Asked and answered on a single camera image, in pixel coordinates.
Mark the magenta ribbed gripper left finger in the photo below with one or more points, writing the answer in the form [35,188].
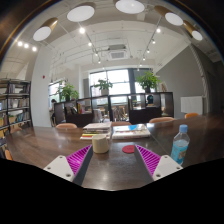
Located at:
[73,167]

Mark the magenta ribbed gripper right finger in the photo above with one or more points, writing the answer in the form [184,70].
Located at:
[155,167]

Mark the clear plastic water bottle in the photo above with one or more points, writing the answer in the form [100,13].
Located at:
[180,144]

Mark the red round coaster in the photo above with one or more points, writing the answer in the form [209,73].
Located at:
[128,149]

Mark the orange chair back left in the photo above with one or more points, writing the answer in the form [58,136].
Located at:
[66,126]

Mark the orange chair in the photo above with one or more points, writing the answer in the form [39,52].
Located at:
[66,126]
[120,123]
[161,119]
[189,115]

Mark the stack of books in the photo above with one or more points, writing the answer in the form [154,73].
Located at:
[93,129]

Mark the orange chair back right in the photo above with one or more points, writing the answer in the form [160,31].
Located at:
[161,119]

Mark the orange chair back middle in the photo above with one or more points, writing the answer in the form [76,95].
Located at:
[120,123]

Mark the orange chair far right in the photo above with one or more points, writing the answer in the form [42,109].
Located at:
[189,115]

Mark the low dark shelf unit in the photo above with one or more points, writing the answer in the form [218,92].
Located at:
[134,108]

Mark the left potted green plant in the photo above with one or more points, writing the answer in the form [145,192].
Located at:
[67,92]

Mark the potted green plant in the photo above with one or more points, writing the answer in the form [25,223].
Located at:
[67,92]
[104,86]
[148,81]

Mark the right potted green plant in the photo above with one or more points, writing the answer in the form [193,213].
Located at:
[148,81]

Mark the middle potted green plant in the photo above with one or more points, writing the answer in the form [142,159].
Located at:
[104,86]

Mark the tall bookshelf with books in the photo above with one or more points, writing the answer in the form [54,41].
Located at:
[15,109]

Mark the ceiling air conditioner vent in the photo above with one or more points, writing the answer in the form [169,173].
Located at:
[117,52]

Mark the round pendant lamp far left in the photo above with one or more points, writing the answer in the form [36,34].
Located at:
[45,29]

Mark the round pendant lamp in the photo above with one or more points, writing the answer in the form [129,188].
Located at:
[129,6]
[195,33]
[45,29]
[170,16]
[82,12]

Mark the round pendant lamp far right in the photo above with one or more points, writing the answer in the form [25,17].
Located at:
[195,33]

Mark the round pendant lamp centre right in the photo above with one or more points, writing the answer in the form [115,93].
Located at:
[170,16]

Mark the round pendant lamp centre left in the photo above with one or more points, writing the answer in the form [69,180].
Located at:
[82,12]

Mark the white wall radiator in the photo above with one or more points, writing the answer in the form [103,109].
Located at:
[192,104]

